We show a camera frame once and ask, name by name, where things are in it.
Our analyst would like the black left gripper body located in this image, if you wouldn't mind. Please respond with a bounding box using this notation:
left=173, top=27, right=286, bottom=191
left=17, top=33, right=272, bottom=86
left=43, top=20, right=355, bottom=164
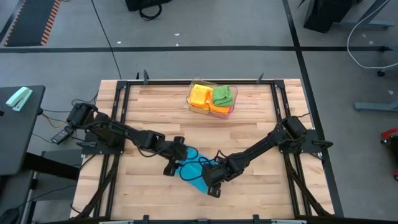
left=163, top=136, right=190, bottom=177

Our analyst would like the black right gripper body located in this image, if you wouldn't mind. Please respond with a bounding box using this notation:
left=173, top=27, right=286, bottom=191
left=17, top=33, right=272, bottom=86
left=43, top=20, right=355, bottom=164
left=201, top=157, right=233, bottom=198

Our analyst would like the blue microfiber towel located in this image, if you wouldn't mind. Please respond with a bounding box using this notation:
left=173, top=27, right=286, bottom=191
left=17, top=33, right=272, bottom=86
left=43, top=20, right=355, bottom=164
left=174, top=146, right=220, bottom=194

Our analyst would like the yellow microfiber towel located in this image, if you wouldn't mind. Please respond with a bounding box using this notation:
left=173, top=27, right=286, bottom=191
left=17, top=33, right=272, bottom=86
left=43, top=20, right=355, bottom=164
left=192, top=83, right=215, bottom=100

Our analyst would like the green microfiber towel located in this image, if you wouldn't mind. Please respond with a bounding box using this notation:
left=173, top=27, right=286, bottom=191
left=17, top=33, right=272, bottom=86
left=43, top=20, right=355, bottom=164
left=211, top=85, right=234, bottom=108

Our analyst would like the clear plastic bin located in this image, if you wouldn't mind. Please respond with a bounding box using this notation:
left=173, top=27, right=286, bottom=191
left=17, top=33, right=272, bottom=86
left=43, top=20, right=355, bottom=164
left=185, top=77, right=239, bottom=120

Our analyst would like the black power adapter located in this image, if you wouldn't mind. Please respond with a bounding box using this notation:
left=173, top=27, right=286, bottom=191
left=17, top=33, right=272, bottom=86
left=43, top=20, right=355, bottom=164
left=51, top=127, right=73, bottom=145

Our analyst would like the black desk base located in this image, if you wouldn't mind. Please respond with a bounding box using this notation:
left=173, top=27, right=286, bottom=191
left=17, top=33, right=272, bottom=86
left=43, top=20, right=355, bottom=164
left=0, top=149, right=82, bottom=224

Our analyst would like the black equipment box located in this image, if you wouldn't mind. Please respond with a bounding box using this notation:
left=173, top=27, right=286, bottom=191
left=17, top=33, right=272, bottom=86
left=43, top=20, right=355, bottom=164
left=125, top=0, right=172, bottom=12

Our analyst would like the black side table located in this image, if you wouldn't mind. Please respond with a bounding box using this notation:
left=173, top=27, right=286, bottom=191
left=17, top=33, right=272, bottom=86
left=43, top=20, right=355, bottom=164
left=0, top=85, right=47, bottom=177

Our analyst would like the mint green stapler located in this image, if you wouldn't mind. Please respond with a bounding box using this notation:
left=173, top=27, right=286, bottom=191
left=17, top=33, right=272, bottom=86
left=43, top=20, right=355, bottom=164
left=5, top=86, right=34, bottom=112

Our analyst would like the grey metal desk foot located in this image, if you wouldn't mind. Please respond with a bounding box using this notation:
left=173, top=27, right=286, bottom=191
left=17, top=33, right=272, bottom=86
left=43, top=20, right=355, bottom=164
left=353, top=101, right=398, bottom=113
left=337, top=0, right=396, bottom=30

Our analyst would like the red and black cart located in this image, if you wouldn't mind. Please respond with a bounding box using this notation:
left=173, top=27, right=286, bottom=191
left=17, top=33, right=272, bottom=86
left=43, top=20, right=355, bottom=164
left=379, top=126, right=398, bottom=182

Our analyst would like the black cabinet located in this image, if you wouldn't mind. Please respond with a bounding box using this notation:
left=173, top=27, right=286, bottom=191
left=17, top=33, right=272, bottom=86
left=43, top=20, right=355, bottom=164
left=303, top=0, right=363, bottom=34

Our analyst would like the black orange-edged floor mat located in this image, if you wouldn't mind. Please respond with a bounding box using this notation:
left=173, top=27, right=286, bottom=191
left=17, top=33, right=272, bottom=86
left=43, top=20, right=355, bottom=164
left=4, top=0, right=62, bottom=47

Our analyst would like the black aluminium table frame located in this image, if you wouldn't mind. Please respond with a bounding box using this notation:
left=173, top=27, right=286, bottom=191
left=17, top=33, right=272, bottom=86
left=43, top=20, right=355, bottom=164
left=70, top=70, right=336, bottom=224

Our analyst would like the yellow cable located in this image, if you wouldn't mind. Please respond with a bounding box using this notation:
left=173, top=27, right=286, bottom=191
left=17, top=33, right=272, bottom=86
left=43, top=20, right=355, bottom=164
left=42, top=112, right=68, bottom=128

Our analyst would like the thin black floor cable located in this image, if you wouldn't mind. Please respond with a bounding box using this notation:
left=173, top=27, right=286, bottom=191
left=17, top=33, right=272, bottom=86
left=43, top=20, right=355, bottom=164
left=91, top=0, right=123, bottom=80

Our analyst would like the black coiled cable loop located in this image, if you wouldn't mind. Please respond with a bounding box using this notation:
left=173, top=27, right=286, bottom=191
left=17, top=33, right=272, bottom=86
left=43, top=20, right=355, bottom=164
left=139, top=2, right=163, bottom=21

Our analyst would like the white floor cable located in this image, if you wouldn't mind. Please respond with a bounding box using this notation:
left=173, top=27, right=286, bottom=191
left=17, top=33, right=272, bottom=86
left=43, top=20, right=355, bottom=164
left=346, top=0, right=398, bottom=70

